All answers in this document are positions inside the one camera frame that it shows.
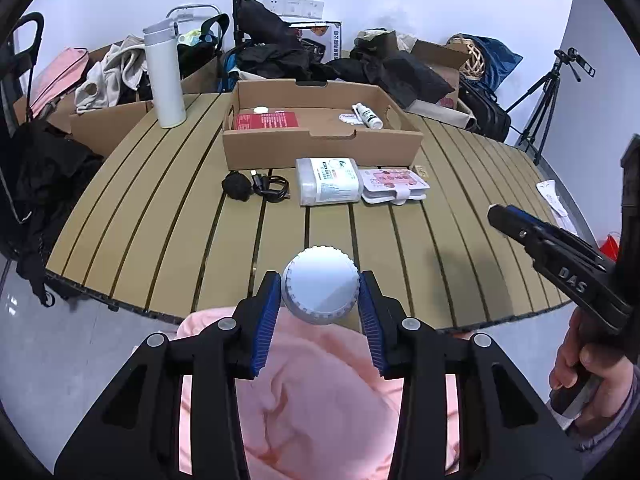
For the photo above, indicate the person's right hand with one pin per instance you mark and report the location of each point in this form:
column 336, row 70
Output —
column 612, row 390

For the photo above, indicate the black tote bag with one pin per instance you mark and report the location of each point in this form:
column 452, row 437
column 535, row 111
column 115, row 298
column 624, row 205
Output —
column 200, row 57

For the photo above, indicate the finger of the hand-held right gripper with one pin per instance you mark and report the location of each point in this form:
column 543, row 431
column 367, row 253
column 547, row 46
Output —
column 570, row 280
column 532, row 220

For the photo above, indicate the beige clothing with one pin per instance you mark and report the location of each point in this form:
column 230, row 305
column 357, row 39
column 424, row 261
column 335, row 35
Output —
column 112, row 72

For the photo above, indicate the large cardboard box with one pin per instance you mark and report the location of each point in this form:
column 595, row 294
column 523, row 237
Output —
column 105, row 130

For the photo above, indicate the black suitcase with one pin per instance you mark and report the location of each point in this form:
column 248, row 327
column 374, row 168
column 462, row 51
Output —
column 485, row 110

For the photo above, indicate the light green cloth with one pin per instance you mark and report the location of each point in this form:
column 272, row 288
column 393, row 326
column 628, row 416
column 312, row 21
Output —
column 189, row 37

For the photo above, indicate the black fuzzy pouch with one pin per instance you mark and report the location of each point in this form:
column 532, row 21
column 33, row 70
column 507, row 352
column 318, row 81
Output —
column 237, row 186

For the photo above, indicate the wicker basket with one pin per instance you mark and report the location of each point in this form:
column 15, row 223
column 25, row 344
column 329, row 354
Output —
column 475, row 62

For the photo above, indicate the black stroller cart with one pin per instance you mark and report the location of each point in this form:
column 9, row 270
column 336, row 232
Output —
column 30, row 25

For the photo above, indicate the black jacket pile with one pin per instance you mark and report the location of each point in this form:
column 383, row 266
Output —
column 405, row 77

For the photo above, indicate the blue bag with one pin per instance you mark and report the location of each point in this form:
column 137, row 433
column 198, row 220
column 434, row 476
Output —
column 229, row 72

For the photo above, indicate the red flat packet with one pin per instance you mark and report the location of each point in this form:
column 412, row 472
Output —
column 265, row 121

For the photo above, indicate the small white tube bottle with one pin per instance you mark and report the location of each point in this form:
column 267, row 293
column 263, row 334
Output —
column 369, row 117

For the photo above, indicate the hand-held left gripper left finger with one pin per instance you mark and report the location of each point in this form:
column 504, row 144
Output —
column 265, row 312

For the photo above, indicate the red bucket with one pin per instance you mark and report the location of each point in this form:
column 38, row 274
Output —
column 611, row 249

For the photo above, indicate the white wall socket panel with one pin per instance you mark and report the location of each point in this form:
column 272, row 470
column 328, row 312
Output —
column 295, row 6

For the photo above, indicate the open cardboard box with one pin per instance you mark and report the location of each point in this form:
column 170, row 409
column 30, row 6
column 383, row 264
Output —
column 440, row 55

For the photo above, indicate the pink jacket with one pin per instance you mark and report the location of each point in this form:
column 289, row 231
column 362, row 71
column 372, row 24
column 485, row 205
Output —
column 320, row 400

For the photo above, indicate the shallow cardboard tray box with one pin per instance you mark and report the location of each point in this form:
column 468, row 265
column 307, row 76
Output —
column 320, row 152

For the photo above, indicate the white capped bottle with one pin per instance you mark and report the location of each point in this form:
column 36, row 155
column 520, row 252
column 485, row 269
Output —
column 320, row 285

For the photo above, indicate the blue cloth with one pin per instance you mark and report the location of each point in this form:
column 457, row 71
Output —
column 500, row 60

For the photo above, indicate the white sachet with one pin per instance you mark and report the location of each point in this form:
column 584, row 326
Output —
column 349, row 119

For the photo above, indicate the pink packet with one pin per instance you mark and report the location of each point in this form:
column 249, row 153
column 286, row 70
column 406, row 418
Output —
column 392, row 180

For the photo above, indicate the metal cart frame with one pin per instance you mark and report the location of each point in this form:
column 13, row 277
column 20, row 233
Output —
column 192, row 7

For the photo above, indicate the white thermos bottle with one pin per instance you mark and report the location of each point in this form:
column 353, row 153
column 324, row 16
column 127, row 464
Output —
column 165, row 80

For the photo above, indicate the white wipes pack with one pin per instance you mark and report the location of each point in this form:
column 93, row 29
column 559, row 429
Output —
column 327, row 182

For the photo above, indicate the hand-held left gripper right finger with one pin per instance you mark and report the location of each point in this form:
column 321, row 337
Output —
column 371, row 320

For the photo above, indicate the pink backpack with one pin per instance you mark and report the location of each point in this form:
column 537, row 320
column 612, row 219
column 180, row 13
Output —
column 62, row 75

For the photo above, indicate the small wooden block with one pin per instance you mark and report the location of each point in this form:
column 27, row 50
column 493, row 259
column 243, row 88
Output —
column 419, row 168

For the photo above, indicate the black cloth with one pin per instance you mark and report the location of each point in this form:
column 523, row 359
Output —
column 45, row 175

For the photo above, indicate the black tripod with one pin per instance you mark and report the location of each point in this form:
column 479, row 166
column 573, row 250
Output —
column 547, row 90

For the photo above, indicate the beige cloth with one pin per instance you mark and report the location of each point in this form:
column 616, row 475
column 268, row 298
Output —
column 375, row 37

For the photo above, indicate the white printed box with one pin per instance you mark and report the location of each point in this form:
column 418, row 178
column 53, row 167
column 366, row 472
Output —
column 332, row 40

